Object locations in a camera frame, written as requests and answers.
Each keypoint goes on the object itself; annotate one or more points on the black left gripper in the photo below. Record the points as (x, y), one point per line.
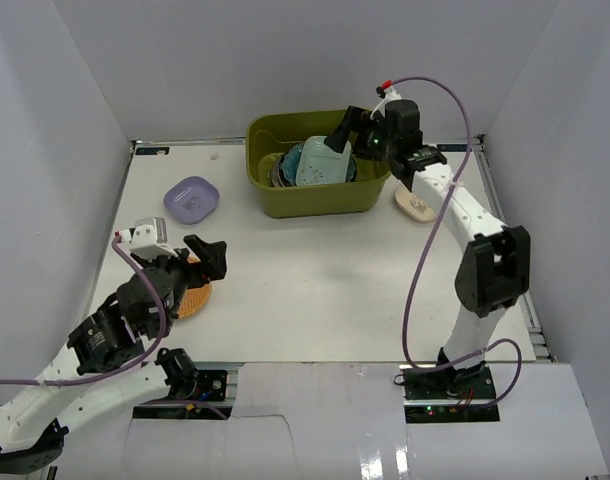
(196, 267)

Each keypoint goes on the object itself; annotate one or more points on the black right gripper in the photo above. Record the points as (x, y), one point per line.
(354, 121)

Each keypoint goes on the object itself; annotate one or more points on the orange woven round plate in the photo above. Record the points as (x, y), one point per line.
(194, 300)

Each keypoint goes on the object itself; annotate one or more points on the light green rectangular plate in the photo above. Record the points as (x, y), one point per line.
(319, 165)

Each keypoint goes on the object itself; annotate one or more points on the purple square plate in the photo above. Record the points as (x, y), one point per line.
(191, 200)

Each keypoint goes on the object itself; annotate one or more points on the cream square panda plate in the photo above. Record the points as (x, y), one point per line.
(413, 206)

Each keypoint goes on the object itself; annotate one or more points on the grey reindeer plate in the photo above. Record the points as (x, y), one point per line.
(275, 173)

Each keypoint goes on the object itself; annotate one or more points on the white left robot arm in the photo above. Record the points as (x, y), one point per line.
(113, 359)

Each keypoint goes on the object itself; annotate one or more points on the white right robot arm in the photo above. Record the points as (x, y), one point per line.
(495, 265)

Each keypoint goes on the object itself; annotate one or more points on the olive green plastic bin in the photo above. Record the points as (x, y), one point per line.
(269, 137)

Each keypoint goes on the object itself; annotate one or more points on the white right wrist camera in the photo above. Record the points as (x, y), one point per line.
(387, 93)

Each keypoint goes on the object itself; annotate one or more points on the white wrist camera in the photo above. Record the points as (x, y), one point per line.
(147, 239)
(387, 93)

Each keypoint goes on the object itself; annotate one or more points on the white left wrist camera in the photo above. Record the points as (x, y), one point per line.
(147, 239)

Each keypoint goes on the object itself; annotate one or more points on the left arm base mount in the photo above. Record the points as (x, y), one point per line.
(210, 396)

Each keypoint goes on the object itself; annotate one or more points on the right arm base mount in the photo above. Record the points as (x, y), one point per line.
(433, 399)

